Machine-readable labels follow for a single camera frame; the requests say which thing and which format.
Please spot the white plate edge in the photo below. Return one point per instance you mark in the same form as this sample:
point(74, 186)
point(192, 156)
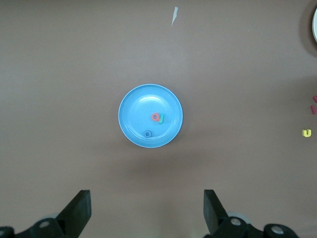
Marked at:
point(315, 24)

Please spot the blue plate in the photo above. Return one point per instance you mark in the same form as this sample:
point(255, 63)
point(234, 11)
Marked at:
point(136, 111)

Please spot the teal foam letter j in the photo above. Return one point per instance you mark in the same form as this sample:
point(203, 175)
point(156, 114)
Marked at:
point(161, 119)

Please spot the blue foam letter o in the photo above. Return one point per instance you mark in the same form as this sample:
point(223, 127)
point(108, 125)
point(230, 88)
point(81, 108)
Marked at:
point(145, 134)

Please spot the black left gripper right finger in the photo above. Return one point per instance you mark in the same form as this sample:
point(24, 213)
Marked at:
point(223, 226)

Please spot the yellow foam letter u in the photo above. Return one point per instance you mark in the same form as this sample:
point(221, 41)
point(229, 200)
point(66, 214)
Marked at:
point(307, 135)

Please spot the brown table cover sheet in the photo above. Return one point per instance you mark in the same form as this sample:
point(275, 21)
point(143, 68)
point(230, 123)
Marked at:
point(74, 74)

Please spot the dark red foam letter i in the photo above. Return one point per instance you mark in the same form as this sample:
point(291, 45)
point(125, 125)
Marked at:
point(314, 109)

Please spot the pink foam letter d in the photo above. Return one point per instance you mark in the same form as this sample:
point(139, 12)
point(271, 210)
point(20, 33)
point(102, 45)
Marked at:
point(152, 117)

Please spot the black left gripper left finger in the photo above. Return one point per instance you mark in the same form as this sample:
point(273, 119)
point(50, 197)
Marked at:
point(64, 225)

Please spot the white paper scrap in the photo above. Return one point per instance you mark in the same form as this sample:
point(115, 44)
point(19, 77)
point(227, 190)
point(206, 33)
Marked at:
point(175, 15)

